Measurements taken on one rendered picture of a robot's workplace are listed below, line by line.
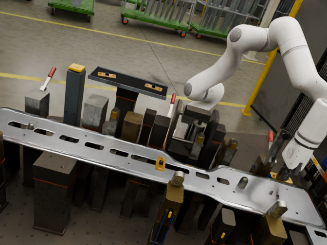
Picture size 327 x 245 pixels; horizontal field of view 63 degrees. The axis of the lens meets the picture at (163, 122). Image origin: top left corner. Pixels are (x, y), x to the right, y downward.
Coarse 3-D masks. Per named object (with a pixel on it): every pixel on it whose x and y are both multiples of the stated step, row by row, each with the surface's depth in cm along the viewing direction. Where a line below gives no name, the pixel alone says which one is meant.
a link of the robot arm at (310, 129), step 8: (320, 104) 85; (312, 112) 88; (320, 112) 85; (304, 120) 92; (312, 120) 88; (320, 120) 86; (304, 128) 90; (312, 128) 88; (320, 128) 87; (304, 136) 90; (312, 136) 89; (320, 136) 88
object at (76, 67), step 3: (69, 66) 123; (72, 66) 124; (75, 66) 125; (78, 66) 126; (81, 66) 127; (84, 66) 128; (69, 69) 123; (72, 69) 123; (75, 69) 123; (78, 69) 123; (81, 69) 124
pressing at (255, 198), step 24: (0, 120) 103; (24, 120) 107; (48, 120) 111; (24, 144) 96; (48, 144) 99; (72, 144) 102; (96, 144) 107; (120, 144) 110; (120, 168) 99; (144, 168) 101; (192, 168) 109; (216, 168) 113; (216, 192) 100; (240, 192) 104; (264, 192) 108; (288, 192) 112; (288, 216) 100; (312, 216) 103
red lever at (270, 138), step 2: (268, 132) 123; (270, 132) 122; (272, 132) 123; (268, 134) 123; (270, 134) 122; (272, 134) 122; (268, 136) 122; (270, 136) 121; (272, 136) 122; (268, 138) 122; (270, 138) 121; (272, 138) 121; (268, 140) 121; (270, 140) 120; (272, 140) 121; (268, 142) 121; (270, 142) 120; (268, 144) 121; (270, 144) 120; (268, 146) 120; (270, 146) 119; (268, 148) 119; (268, 150) 119; (270, 158) 117; (268, 160) 116; (270, 160) 116; (268, 162) 117; (270, 162) 116
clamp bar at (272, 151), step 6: (282, 132) 112; (288, 132) 111; (276, 138) 112; (282, 138) 109; (288, 138) 108; (276, 144) 114; (282, 144) 113; (270, 150) 115; (276, 150) 115; (270, 156) 115; (276, 156) 115
